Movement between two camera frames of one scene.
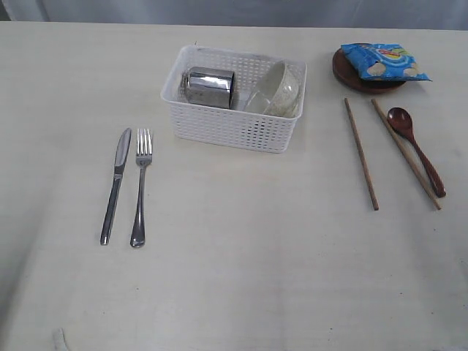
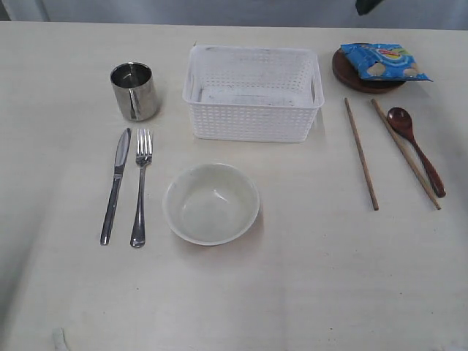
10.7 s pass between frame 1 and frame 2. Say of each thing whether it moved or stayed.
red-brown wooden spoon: stayed
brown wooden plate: stayed
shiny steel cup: moved
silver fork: stayed
